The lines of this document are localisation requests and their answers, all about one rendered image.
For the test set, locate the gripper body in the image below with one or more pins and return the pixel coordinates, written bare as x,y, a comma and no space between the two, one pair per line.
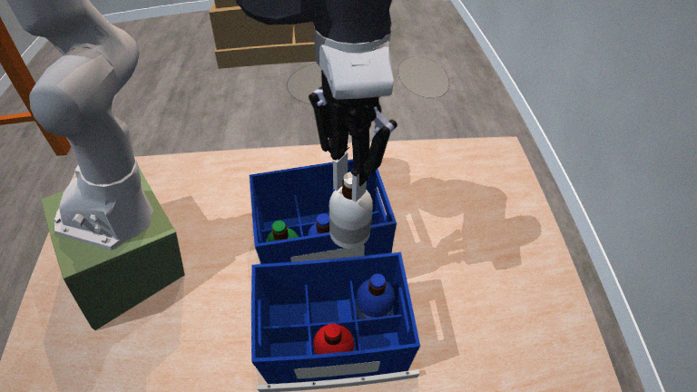
365,109

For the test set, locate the white bottle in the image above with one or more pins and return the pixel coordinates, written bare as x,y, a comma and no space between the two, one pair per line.
349,221

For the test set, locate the red bottle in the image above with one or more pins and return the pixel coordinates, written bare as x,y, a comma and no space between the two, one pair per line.
333,338

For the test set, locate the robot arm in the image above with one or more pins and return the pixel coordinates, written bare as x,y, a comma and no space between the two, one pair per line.
74,95

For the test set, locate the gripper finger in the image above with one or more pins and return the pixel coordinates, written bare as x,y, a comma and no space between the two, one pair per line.
366,160
339,132

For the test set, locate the blue bottle crate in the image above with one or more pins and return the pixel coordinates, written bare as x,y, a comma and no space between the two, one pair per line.
281,302
312,187

